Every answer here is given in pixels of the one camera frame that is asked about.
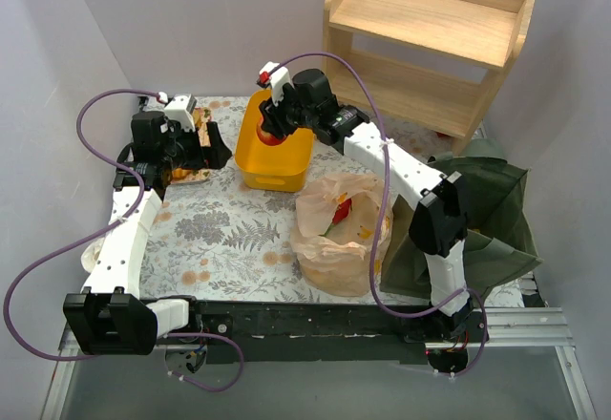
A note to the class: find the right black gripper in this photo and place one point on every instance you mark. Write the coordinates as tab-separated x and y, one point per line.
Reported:
274	117

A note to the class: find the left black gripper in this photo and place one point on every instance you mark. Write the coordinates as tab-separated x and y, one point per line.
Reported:
197	148

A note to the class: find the red apple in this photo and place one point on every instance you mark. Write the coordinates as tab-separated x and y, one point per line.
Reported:
267	138

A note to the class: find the slice of bread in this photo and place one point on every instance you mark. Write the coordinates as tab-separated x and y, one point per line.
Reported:
201	116

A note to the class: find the orange plastic grocery bag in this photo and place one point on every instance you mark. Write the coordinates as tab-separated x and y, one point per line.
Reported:
339	263

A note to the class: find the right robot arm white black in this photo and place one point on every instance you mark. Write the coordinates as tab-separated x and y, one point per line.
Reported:
439	202

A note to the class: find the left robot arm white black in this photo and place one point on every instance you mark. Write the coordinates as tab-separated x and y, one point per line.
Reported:
107	316

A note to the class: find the floral rectangular tray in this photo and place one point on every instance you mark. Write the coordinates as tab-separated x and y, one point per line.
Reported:
181	175

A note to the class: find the yellow plastic bin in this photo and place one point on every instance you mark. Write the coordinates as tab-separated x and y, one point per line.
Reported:
282	167

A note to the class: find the floral table mat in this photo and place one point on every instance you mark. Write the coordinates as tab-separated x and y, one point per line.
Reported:
219	240

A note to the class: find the red pepper in bag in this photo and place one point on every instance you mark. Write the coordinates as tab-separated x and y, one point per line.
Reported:
342	211

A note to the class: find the wooden shelf unit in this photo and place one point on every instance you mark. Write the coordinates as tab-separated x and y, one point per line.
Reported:
489	34

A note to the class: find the tape roll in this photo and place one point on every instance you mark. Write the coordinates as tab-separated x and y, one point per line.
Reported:
90	255

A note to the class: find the dark green tote bag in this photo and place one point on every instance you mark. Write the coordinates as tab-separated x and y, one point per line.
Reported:
499	248

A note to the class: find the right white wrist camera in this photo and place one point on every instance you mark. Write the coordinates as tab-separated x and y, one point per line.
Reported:
273	77

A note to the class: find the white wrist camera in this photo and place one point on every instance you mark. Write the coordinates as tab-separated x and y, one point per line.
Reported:
273	77
179	108

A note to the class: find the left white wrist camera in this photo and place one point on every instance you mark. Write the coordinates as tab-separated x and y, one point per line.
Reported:
179	108

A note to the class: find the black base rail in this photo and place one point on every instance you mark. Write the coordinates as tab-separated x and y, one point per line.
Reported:
227	332

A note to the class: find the aluminium frame rail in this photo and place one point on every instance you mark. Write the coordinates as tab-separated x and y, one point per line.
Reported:
526	369

